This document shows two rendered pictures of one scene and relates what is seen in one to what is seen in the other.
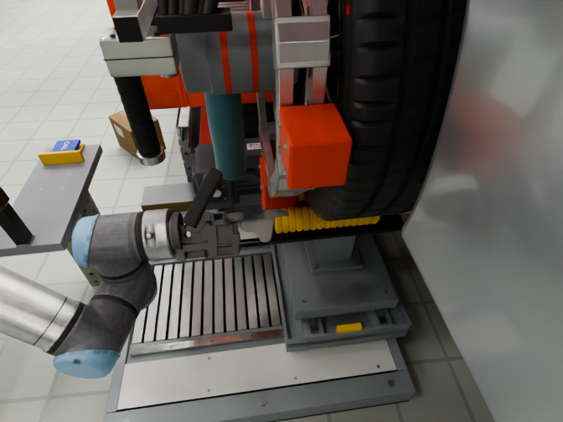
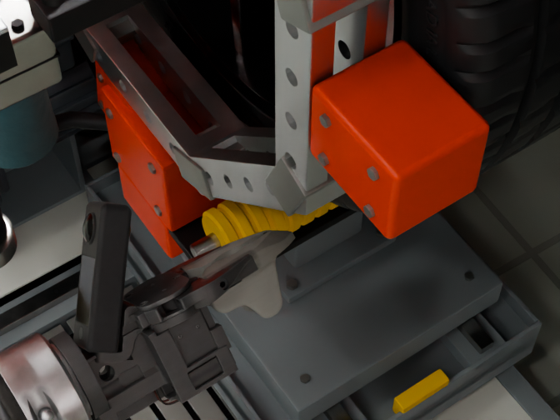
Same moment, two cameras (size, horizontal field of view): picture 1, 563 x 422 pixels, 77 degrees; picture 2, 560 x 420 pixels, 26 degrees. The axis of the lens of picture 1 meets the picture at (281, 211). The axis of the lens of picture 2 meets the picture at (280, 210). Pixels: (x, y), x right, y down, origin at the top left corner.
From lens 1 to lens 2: 0.43 m
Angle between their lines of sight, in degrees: 20
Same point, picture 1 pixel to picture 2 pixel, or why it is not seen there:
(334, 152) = (463, 156)
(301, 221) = (281, 218)
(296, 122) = (373, 119)
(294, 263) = not seen: hidden behind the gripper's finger
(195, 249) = (138, 397)
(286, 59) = (323, 13)
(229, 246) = (210, 360)
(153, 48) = (20, 57)
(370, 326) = (460, 364)
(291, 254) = not seen: hidden behind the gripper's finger
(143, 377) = not seen: outside the picture
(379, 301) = (466, 303)
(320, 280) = (317, 312)
